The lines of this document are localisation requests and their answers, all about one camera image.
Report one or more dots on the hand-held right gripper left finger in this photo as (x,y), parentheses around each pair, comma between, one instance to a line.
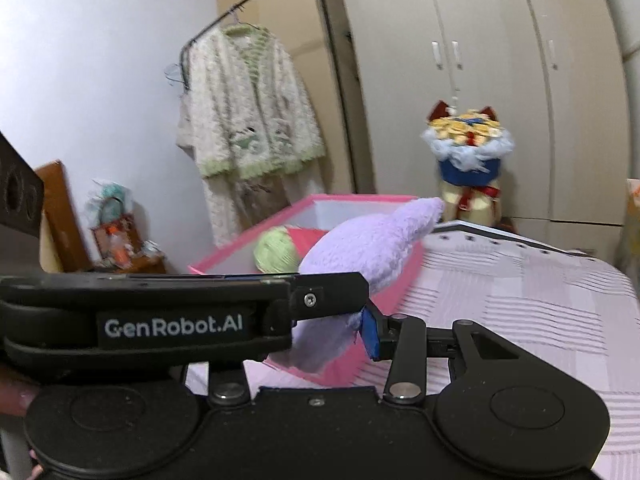
(227,380)

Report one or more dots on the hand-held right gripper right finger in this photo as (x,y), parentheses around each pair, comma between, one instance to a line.
(371,335)

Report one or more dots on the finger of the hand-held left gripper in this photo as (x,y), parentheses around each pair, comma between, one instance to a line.
(330,295)

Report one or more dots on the purple plush toy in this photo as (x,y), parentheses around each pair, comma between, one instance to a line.
(360,250)

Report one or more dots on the pink cardboard box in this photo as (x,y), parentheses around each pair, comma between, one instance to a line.
(400,280)

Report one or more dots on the green yarn ball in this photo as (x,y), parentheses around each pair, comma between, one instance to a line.
(275,252)

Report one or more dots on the person's left hand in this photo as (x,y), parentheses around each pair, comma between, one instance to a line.
(20,395)

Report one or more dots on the wooden board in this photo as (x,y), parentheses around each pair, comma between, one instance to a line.
(60,210)

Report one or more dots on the striped table cloth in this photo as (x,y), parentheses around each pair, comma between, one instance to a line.
(525,300)

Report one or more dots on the white canvas tote bag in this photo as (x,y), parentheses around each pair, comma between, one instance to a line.
(184,135)

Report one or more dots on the yellow flower bouquet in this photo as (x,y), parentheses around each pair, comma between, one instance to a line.
(467,170)

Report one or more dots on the black metal clothes rack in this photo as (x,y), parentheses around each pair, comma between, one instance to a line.
(350,105)

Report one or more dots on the fuzzy white green robe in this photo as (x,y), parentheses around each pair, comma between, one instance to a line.
(250,120)

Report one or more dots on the light wooden cabinet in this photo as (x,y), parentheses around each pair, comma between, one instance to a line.
(300,15)

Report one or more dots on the colourful paper bag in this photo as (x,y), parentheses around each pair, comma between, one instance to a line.
(632,220)

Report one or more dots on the beige wardrobe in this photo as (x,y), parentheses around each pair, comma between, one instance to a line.
(500,20)

